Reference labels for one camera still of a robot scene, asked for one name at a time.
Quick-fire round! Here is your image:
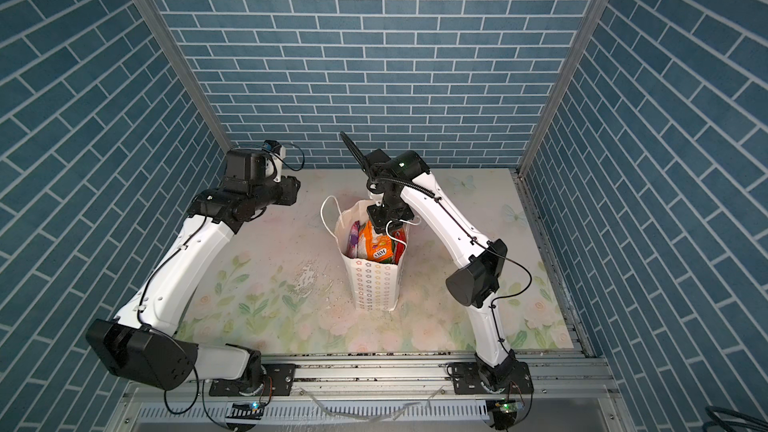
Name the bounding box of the purple Fox's raspberry candy bag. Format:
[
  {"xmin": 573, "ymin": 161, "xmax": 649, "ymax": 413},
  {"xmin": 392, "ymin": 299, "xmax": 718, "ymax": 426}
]
[{"xmin": 345, "ymin": 221, "xmax": 361, "ymax": 259}]

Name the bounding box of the white cable on rail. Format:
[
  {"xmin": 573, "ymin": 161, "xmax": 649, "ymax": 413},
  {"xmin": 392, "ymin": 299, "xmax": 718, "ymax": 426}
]
[{"xmin": 298, "ymin": 386, "xmax": 445, "ymax": 422}]

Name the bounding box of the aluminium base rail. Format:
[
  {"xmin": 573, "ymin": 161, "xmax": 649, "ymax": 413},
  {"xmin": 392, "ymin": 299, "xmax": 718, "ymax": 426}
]
[{"xmin": 107, "ymin": 353, "xmax": 633, "ymax": 431}]

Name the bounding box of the red snack packet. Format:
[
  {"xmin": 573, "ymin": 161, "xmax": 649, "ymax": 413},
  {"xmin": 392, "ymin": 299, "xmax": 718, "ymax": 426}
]
[{"xmin": 390, "ymin": 227, "xmax": 407, "ymax": 265}]

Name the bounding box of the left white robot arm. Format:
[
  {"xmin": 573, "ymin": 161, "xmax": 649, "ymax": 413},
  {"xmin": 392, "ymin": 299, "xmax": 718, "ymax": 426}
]
[{"xmin": 85, "ymin": 140, "xmax": 300, "ymax": 395}]

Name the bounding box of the orange Fox's fruits candy bag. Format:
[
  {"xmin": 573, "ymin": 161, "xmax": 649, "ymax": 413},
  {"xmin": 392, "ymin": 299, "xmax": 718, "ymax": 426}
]
[{"xmin": 356, "ymin": 222, "xmax": 396, "ymax": 264}]

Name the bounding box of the white patterned paper bag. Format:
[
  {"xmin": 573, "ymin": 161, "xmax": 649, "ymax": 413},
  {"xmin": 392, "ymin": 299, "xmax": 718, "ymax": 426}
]
[{"xmin": 320, "ymin": 195, "xmax": 415, "ymax": 311}]

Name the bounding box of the black cable bottom corner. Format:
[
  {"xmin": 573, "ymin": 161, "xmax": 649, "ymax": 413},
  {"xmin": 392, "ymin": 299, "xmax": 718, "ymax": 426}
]
[{"xmin": 704, "ymin": 406, "xmax": 768, "ymax": 432}]

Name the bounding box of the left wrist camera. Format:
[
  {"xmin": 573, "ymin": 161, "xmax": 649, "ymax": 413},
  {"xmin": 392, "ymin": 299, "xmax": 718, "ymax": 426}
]
[{"xmin": 261, "ymin": 140, "xmax": 286, "ymax": 159}]

